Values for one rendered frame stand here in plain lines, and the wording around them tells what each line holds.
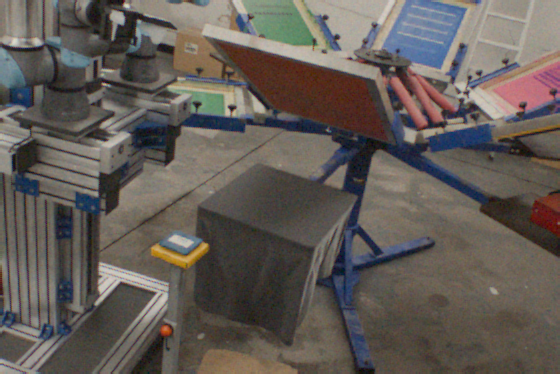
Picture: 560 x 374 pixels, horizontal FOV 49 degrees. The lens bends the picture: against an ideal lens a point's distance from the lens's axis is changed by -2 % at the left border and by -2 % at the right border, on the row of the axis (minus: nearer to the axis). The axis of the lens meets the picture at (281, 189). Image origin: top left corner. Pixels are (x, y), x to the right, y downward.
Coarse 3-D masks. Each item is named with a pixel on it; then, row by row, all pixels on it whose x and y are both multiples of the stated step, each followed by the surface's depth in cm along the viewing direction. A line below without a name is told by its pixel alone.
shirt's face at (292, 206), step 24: (264, 168) 252; (216, 192) 226; (240, 192) 229; (264, 192) 232; (288, 192) 235; (312, 192) 238; (336, 192) 242; (240, 216) 213; (264, 216) 215; (288, 216) 218; (312, 216) 221; (336, 216) 223; (312, 240) 205
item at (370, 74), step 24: (216, 48) 206; (264, 48) 189; (288, 48) 187; (240, 72) 226; (336, 72) 184; (360, 72) 179; (264, 96) 250; (384, 96) 197; (312, 120) 263; (384, 120) 219
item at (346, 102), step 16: (304, 80) 206; (320, 80) 199; (336, 80) 192; (352, 80) 186; (320, 96) 219; (336, 96) 211; (352, 96) 204; (368, 96) 197; (336, 112) 234; (352, 112) 225; (368, 112) 216; (352, 128) 250; (368, 128) 240
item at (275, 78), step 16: (224, 48) 202; (240, 48) 196; (240, 64) 215; (256, 64) 207; (272, 64) 200; (288, 64) 194; (256, 80) 229; (272, 80) 221; (288, 80) 213; (272, 96) 246; (288, 96) 236; (304, 96) 227; (304, 112) 253; (320, 112) 243
